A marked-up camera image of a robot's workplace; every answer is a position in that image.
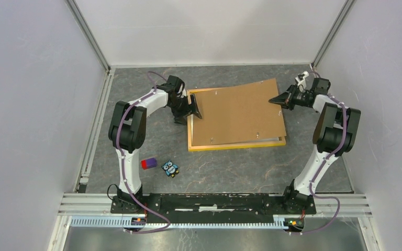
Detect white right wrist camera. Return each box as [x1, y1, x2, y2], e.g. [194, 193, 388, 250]
[295, 71, 309, 88]

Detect aluminium corner post right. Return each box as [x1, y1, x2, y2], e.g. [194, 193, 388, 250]
[310, 0, 356, 70]

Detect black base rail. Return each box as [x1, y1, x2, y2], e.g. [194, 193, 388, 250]
[110, 193, 317, 224]

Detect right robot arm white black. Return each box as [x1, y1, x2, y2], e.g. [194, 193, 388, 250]
[269, 73, 362, 214]

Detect brown cardboard backing board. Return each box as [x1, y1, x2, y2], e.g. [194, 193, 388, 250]
[188, 78, 286, 145]

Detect red purple block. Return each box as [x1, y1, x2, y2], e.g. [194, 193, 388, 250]
[140, 157, 158, 170]

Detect blue owl figure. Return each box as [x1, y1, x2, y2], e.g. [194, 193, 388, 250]
[161, 160, 180, 178]

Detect aluminium frame rail front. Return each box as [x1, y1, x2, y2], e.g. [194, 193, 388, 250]
[48, 193, 382, 250]

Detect aluminium corner post left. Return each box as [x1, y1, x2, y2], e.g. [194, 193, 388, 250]
[65, 0, 111, 73]

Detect yellow wooden picture frame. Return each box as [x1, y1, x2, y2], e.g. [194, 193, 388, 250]
[186, 86, 287, 152]

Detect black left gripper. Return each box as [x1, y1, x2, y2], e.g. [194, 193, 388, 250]
[168, 94, 203, 127]

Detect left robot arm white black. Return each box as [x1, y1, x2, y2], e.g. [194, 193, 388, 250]
[108, 75, 202, 213]

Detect aluminium corner post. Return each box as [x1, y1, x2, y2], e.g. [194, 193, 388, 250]
[65, 0, 111, 73]
[310, 0, 356, 70]

